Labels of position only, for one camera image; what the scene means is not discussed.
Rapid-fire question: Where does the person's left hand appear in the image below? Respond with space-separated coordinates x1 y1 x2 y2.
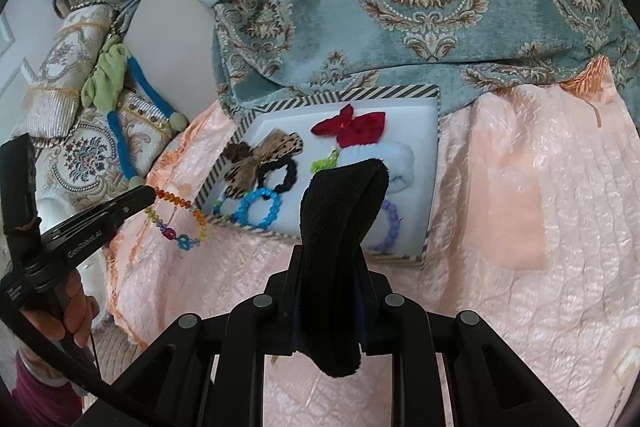
22 269 101 350

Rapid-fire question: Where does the cream gold bolster pillow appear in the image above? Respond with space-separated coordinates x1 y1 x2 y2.
25 4 118 135

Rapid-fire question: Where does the light blue scrunchie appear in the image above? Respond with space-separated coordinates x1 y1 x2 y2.
336 142 416 195

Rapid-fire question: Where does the leopard print hair bow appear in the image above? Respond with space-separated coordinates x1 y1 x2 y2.
235 130 305 200

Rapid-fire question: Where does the person's left forearm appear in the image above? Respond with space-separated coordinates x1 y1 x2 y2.
12 347 83 427

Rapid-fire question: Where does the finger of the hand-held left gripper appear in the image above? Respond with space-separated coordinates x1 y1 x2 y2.
75 186 157 229

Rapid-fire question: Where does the peach quilted bedspread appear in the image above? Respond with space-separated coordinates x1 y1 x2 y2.
105 57 636 427

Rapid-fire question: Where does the beige padded headboard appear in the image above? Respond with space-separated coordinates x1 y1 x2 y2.
120 0 226 118

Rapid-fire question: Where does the blue bead bracelet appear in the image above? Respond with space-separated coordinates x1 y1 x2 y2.
235 187 282 228

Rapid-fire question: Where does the multicolour bead bracelet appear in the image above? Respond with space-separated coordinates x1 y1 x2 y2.
212 197 241 223

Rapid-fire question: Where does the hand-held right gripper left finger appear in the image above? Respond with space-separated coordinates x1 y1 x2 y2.
107 247 303 427

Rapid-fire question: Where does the black scrunchie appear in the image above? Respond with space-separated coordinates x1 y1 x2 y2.
256 157 299 194

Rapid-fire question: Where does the floral embroidered pillow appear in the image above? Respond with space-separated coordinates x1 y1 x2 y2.
32 89 176 210

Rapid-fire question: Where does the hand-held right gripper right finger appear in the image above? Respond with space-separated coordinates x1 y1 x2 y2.
356 252 571 427

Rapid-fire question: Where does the green hair tie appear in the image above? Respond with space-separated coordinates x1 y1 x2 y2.
311 149 341 174

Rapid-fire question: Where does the purple bead bracelet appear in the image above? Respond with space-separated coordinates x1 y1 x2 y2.
367 199 403 255

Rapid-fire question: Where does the green and blue plush toy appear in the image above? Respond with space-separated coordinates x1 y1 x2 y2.
81 34 190 192

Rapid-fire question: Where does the black cable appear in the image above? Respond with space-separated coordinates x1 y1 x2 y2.
0 302 171 427

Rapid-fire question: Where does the beige quilted mattress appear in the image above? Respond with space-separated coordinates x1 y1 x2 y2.
92 322 146 353

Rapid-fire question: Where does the brown scrunchie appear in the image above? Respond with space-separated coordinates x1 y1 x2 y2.
221 142 257 168

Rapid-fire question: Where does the striped cardboard box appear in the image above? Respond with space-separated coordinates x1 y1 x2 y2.
192 84 442 271

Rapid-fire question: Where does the black velvet headband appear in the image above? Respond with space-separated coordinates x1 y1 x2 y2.
299 159 391 379

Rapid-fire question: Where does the rainbow crystal bead bracelet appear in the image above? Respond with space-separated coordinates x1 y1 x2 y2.
145 187 210 253

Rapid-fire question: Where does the red hair bow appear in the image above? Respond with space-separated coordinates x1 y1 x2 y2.
311 104 388 148

